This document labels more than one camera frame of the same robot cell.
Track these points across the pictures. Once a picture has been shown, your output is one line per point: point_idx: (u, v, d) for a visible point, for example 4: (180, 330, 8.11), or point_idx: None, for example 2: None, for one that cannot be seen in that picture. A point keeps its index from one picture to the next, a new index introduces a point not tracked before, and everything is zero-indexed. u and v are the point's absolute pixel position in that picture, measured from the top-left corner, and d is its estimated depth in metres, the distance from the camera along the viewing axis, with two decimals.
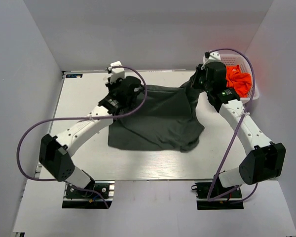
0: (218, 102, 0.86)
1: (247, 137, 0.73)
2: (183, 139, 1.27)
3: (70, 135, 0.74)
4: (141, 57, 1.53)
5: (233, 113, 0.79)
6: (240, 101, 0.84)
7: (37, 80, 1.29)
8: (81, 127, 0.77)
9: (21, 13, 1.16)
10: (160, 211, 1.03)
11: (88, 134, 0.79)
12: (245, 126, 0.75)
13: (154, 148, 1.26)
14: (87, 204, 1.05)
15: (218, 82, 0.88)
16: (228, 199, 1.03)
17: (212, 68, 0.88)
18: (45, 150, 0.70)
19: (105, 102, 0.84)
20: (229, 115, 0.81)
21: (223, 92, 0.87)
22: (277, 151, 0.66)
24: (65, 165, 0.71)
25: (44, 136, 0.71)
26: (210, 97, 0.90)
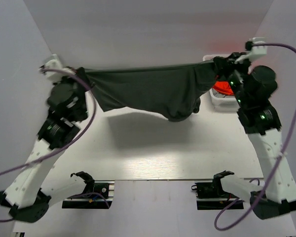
0: (252, 124, 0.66)
1: (277, 184, 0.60)
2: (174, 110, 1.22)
3: (18, 189, 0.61)
4: (141, 57, 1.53)
5: (268, 150, 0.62)
6: (278, 133, 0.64)
7: (37, 80, 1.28)
8: (26, 177, 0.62)
9: (21, 13, 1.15)
10: (160, 211, 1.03)
11: (39, 177, 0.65)
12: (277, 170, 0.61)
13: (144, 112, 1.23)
14: (87, 204, 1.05)
15: (259, 99, 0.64)
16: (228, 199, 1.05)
17: (259, 82, 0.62)
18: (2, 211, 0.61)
19: (44, 134, 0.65)
20: (259, 146, 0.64)
21: (260, 114, 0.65)
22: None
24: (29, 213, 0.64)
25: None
26: (243, 115, 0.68)
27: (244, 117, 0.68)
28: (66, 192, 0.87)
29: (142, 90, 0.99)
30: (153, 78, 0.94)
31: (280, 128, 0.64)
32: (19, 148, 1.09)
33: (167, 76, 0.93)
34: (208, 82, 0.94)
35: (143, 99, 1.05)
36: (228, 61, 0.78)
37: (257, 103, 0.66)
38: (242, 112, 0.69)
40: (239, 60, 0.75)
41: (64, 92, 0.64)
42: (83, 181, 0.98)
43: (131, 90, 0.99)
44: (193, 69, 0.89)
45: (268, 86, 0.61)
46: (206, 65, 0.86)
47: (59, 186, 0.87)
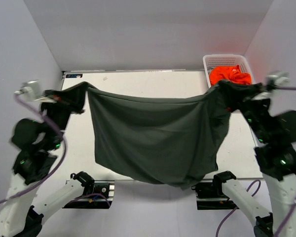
0: (271, 167, 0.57)
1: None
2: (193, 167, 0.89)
3: (1, 222, 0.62)
4: (141, 56, 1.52)
5: (282, 195, 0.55)
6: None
7: (37, 79, 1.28)
8: (9, 209, 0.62)
9: (21, 12, 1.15)
10: (160, 212, 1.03)
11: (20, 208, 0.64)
12: (292, 219, 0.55)
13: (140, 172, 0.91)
14: (88, 204, 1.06)
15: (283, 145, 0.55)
16: (228, 199, 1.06)
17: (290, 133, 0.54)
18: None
19: (18, 168, 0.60)
20: (273, 187, 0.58)
21: (281, 158, 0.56)
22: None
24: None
25: None
26: (260, 154, 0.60)
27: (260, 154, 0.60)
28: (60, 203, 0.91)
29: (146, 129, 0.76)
30: (159, 117, 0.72)
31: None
32: None
33: (179, 112, 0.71)
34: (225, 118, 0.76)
35: (142, 152, 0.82)
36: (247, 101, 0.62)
37: (276, 144, 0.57)
38: (260, 155, 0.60)
40: (258, 99, 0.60)
41: (26, 131, 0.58)
42: (80, 186, 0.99)
43: (126, 139, 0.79)
44: (207, 104, 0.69)
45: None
46: (216, 95, 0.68)
47: (55, 196, 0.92)
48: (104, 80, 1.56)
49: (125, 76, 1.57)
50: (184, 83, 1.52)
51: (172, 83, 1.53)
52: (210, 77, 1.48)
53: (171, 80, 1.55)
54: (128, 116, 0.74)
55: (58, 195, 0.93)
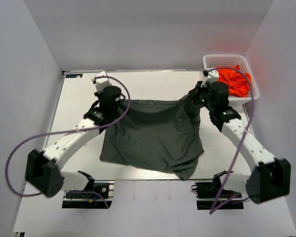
0: (220, 123, 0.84)
1: (251, 153, 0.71)
2: (179, 157, 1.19)
3: (58, 148, 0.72)
4: (141, 56, 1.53)
5: (235, 131, 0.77)
6: (241, 120, 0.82)
7: (37, 79, 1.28)
8: (69, 140, 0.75)
9: (21, 13, 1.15)
10: (160, 211, 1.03)
11: (77, 144, 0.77)
12: (248, 143, 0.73)
13: (141, 162, 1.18)
14: (87, 204, 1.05)
15: (220, 102, 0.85)
16: (228, 199, 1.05)
17: (216, 90, 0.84)
18: (32, 166, 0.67)
19: (90, 115, 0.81)
20: (230, 133, 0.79)
21: (224, 112, 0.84)
22: (283, 170, 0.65)
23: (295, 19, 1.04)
24: (55, 180, 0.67)
25: (31, 151, 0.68)
26: (212, 117, 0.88)
27: (213, 119, 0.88)
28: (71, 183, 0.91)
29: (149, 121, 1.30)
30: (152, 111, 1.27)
31: (241, 117, 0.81)
32: (19, 149, 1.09)
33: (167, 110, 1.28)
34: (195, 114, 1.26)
35: (145, 138, 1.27)
36: (195, 87, 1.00)
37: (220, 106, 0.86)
38: (213, 121, 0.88)
40: (204, 84, 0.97)
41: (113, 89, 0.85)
42: (85, 177, 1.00)
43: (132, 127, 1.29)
44: (181, 106, 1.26)
45: (222, 95, 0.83)
46: (186, 99, 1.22)
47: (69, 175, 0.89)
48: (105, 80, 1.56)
49: (125, 76, 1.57)
50: (184, 84, 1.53)
51: (172, 83, 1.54)
52: None
53: (171, 80, 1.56)
54: (135, 112, 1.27)
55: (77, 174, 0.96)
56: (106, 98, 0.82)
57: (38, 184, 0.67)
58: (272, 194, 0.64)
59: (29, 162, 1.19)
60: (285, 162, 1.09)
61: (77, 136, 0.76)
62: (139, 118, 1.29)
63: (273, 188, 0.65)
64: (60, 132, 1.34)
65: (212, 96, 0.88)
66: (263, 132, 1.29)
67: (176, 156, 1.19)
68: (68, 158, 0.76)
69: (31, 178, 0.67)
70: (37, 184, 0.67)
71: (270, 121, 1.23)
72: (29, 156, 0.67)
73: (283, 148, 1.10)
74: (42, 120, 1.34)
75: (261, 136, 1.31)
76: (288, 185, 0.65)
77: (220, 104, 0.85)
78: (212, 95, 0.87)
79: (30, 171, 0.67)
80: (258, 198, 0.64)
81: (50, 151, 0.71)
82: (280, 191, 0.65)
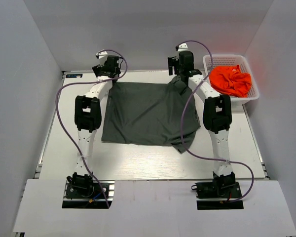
0: (185, 79, 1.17)
1: (204, 93, 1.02)
2: (176, 131, 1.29)
3: (93, 92, 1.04)
4: (141, 57, 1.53)
5: (196, 81, 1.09)
6: (202, 75, 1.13)
7: (37, 79, 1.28)
8: (98, 87, 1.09)
9: (21, 13, 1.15)
10: (160, 211, 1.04)
11: (102, 90, 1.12)
12: (203, 87, 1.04)
13: (141, 138, 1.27)
14: (88, 204, 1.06)
15: (186, 64, 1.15)
16: (228, 199, 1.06)
17: (182, 54, 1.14)
18: (79, 107, 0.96)
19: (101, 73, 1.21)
20: (193, 84, 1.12)
21: (190, 71, 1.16)
22: (225, 100, 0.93)
23: (295, 19, 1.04)
24: (99, 116, 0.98)
25: (78, 97, 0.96)
26: (181, 75, 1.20)
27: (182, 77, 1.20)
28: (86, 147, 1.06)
29: (145, 100, 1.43)
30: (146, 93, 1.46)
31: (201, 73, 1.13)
32: (19, 148, 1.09)
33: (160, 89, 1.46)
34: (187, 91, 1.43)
35: (143, 116, 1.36)
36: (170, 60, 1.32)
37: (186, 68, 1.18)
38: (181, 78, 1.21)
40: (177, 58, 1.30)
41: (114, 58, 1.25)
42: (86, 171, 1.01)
43: (127, 108, 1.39)
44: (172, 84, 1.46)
45: (187, 58, 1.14)
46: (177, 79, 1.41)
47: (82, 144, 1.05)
48: None
49: (125, 76, 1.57)
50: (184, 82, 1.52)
51: None
52: (210, 77, 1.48)
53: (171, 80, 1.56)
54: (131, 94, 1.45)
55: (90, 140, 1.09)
56: (111, 61, 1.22)
57: (88, 119, 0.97)
58: (219, 120, 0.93)
59: (29, 162, 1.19)
60: (285, 162, 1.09)
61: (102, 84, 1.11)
62: (136, 98, 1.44)
63: (219, 117, 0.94)
64: (60, 132, 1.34)
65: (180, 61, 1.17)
66: (263, 131, 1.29)
67: (174, 130, 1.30)
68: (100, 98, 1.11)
69: (82, 117, 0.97)
70: (87, 120, 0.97)
71: (270, 120, 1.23)
72: (76, 100, 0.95)
73: (283, 148, 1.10)
74: (42, 120, 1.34)
75: (261, 136, 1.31)
76: (230, 113, 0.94)
77: (186, 65, 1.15)
78: (180, 59, 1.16)
79: (79, 111, 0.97)
80: (208, 123, 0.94)
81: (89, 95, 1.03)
82: (225, 119, 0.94)
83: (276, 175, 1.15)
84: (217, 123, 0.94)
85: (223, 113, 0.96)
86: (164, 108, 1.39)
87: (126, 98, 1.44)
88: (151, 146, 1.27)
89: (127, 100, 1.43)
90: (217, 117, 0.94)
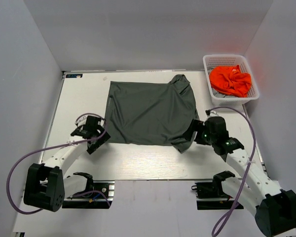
0: (223, 152, 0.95)
1: (257, 184, 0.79)
2: (175, 132, 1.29)
3: (57, 159, 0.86)
4: (142, 57, 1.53)
5: (239, 162, 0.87)
6: (243, 149, 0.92)
7: (37, 79, 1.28)
8: (64, 152, 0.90)
9: (21, 12, 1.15)
10: (160, 211, 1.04)
11: (71, 155, 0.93)
12: (253, 175, 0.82)
13: (141, 138, 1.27)
14: (88, 204, 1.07)
15: (220, 133, 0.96)
16: (228, 199, 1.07)
17: (212, 121, 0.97)
18: (34, 181, 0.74)
19: (76, 132, 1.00)
20: (235, 163, 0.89)
21: (227, 141, 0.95)
22: (290, 202, 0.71)
23: (295, 19, 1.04)
24: (57, 192, 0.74)
25: (30, 165, 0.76)
26: (215, 147, 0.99)
27: (217, 149, 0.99)
28: (70, 188, 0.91)
29: (144, 100, 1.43)
30: (146, 92, 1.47)
31: (243, 147, 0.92)
32: (19, 149, 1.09)
33: (160, 90, 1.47)
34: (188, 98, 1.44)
35: (143, 116, 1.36)
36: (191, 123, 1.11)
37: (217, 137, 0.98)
38: (216, 150, 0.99)
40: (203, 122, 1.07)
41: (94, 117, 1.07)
42: (83, 177, 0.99)
43: (127, 108, 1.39)
44: (172, 87, 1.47)
45: (220, 125, 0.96)
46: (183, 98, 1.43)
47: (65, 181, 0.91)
48: (105, 80, 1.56)
49: (125, 76, 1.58)
50: (183, 80, 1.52)
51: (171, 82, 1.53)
52: (210, 77, 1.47)
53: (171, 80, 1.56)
54: (131, 95, 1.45)
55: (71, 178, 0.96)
56: (92, 120, 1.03)
57: (42, 198, 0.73)
58: (281, 226, 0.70)
59: (29, 163, 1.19)
60: (284, 162, 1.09)
61: (72, 148, 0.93)
62: (135, 98, 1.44)
63: (282, 224, 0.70)
64: (60, 132, 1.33)
65: (210, 129, 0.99)
66: (263, 132, 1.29)
67: (174, 130, 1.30)
68: (66, 167, 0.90)
69: (35, 192, 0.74)
70: (40, 200, 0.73)
71: (270, 121, 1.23)
72: (30, 170, 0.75)
73: (283, 149, 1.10)
74: (42, 120, 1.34)
75: (261, 136, 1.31)
76: None
77: (220, 135, 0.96)
78: (211, 128, 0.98)
79: (32, 187, 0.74)
80: (269, 230, 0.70)
81: (49, 162, 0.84)
82: (290, 222, 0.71)
83: (276, 176, 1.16)
84: (280, 229, 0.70)
85: (286, 214, 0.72)
86: (164, 107, 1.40)
87: (126, 98, 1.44)
88: (151, 146, 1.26)
89: (127, 100, 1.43)
90: (281, 222, 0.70)
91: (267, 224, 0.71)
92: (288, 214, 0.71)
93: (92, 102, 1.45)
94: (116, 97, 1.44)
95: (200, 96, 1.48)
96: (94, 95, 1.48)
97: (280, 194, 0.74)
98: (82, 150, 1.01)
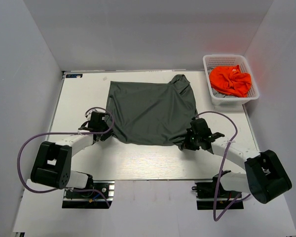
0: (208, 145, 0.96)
1: (239, 154, 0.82)
2: (175, 131, 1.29)
3: (67, 140, 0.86)
4: (142, 57, 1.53)
5: (221, 144, 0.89)
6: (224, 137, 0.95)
7: (37, 79, 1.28)
8: (74, 137, 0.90)
9: (21, 13, 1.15)
10: (160, 211, 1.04)
11: (80, 142, 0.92)
12: (233, 148, 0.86)
13: (141, 138, 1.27)
14: (87, 204, 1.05)
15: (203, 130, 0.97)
16: (228, 199, 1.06)
17: (194, 121, 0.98)
18: (43, 156, 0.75)
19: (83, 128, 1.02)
20: (218, 148, 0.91)
21: (209, 135, 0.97)
22: (272, 159, 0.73)
23: (295, 19, 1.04)
24: (65, 168, 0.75)
25: (43, 142, 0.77)
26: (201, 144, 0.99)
27: (203, 145, 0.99)
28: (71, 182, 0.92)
29: (144, 100, 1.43)
30: (146, 92, 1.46)
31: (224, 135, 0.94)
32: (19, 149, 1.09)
33: (160, 90, 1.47)
34: (189, 98, 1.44)
35: (144, 116, 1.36)
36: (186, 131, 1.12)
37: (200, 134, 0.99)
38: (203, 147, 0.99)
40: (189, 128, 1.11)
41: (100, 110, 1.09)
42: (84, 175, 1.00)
43: (127, 108, 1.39)
44: (172, 87, 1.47)
45: (201, 123, 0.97)
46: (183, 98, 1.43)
47: None
48: (105, 80, 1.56)
49: (125, 76, 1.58)
50: (183, 80, 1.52)
51: None
52: (210, 77, 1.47)
53: None
54: (131, 95, 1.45)
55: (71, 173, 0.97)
56: (96, 116, 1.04)
57: (49, 174, 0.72)
58: (275, 185, 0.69)
59: (29, 162, 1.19)
60: (284, 162, 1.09)
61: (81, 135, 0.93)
62: (135, 98, 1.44)
63: (274, 181, 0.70)
64: (60, 132, 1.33)
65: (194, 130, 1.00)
66: (263, 132, 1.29)
67: (174, 130, 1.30)
68: (74, 152, 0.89)
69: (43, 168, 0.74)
70: (46, 176, 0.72)
71: (269, 121, 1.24)
72: (41, 146, 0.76)
73: (283, 149, 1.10)
74: (42, 120, 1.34)
75: (261, 136, 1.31)
76: (285, 173, 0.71)
77: (203, 132, 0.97)
78: (194, 129, 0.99)
79: (41, 162, 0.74)
80: (262, 192, 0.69)
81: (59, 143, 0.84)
82: (282, 181, 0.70)
83: None
84: (275, 190, 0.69)
85: (274, 176, 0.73)
86: (164, 107, 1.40)
87: (126, 98, 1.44)
88: (151, 146, 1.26)
89: (127, 99, 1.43)
90: (272, 181, 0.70)
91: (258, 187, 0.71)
92: (277, 174, 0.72)
93: (92, 102, 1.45)
94: (116, 96, 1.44)
95: (200, 96, 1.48)
96: (94, 95, 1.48)
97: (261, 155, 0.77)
98: (89, 142, 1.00)
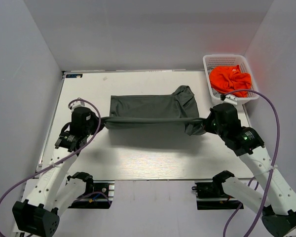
0: (238, 145, 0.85)
1: (278, 197, 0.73)
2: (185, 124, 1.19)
3: (41, 191, 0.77)
4: (141, 57, 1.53)
5: (260, 166, 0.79)
6: (263, 148, 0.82)
7: (37, 79, 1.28)
8: (48, 179, 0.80)
9: (21, 13, 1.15)
10: (159, 211, 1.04)
11: (59, 177, 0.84)
12: (275, 184, 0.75)
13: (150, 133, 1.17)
14: (88, 204, 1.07)
15: (231, 123, 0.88)
16: (228, 199, 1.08)
17: (222, 110, 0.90)
18: (20, 219, 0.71)
19: (62, 142, 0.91)
20: (253, 165, 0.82)
21: (243, 135, 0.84)
22: None
23: (295, 19, 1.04)
24: (48, 223, 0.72)
25: (14, 204, 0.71)
26: (228, 140, 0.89)
27: (229, 142, 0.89)
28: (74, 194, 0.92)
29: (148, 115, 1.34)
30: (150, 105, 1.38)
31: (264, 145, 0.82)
32: (19, 149, 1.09)
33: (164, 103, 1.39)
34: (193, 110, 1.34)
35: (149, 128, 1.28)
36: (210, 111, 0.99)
37: (228, 129, 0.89)
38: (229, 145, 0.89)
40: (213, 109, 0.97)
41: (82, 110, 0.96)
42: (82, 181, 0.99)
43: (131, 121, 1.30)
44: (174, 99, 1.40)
45: (230, 114, 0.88)
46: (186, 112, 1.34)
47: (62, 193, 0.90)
48: (104, 80, 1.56)
49: (125, 76, 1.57)
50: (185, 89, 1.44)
51: (174, 83, 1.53)
52: (210, 77, 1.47)
53: (172, 80, 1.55)
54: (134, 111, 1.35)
55: (66, 191, 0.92)
56: (78, 119, 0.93)
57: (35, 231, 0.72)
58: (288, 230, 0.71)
59: (29, 162, 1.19)
60: (283, 162, 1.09)
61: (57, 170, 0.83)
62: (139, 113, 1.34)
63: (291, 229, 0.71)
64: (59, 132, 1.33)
65: (221, 121, 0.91)
66: (263, 132, 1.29)
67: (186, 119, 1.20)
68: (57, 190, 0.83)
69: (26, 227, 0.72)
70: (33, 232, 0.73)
71: (269, 121, 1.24)
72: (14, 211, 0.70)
73: (283, 149, 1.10)
74: (42, 120, 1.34)
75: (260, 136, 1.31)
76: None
77: (231, 124, 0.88)
78: (222, 119, 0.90)
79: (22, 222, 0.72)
80: (278, 233, 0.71)
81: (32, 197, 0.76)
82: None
83: None
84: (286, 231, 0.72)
85: None
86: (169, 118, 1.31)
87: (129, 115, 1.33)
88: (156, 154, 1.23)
89: (130, 116, 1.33)
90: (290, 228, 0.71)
91: (277, 228, 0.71)
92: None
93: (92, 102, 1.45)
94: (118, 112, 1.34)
95: (200, 96, 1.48)
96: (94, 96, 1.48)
97: None
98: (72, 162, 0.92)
